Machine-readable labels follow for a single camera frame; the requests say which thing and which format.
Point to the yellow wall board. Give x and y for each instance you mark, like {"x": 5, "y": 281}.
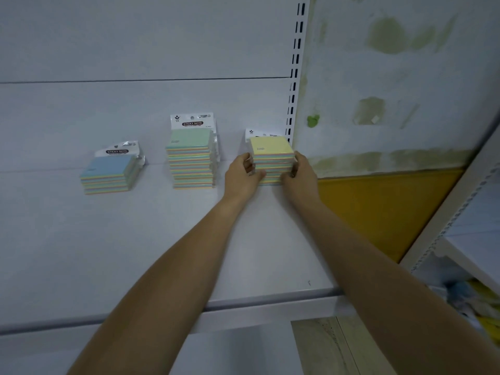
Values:
{"x": 386, "y": 206}

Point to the person's right thumb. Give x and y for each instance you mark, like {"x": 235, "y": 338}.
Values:
{"x": 293, "y": 174}

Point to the pile of pastel packets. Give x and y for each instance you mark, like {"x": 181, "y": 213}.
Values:
{"x": 474, "y": 304}

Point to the person's left hand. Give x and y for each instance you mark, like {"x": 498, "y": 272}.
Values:
{"x": 238, "y": 179}

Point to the white slotted shelf upright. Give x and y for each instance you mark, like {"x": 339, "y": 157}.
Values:
{"x": 295, "y": 66}

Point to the green wall sticker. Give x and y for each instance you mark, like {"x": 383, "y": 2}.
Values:
{"x": 313, "y": 121}

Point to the white shelf back panel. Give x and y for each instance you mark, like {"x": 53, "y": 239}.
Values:
{"x": 136, "y": 74}

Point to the blue-topped sticky note pack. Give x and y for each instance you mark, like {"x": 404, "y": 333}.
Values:
{"x": 111, "y": 165}

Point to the pastel sticky note pack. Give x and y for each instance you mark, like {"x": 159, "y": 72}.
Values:
{"x": 109, "y": 190}
{"x": 107, "y": 185}

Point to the person's left thumb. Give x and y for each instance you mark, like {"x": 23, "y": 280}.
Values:
{"x": 259, "y": 176}

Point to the white metal shelf board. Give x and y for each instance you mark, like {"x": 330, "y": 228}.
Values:
{"x": 97, "y": 249}

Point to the person's right hand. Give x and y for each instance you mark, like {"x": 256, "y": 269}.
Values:
{"x": 302, "y": 183}

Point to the green-topped sticky note stack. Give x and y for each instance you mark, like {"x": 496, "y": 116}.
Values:
{"x": 191, "y": 160}

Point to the yellow-topped sticky note stack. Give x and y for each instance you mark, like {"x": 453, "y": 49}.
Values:
{"x": 271, "y": 150}

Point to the white side shelving unit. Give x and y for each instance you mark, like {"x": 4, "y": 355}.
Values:
{"x": 457, "y": 214}

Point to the person's right forearm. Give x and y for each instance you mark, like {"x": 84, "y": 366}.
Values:
{"x": 375, "y": 277}

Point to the person's left forearm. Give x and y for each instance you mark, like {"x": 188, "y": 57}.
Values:
{"x": 175, "y": 277}

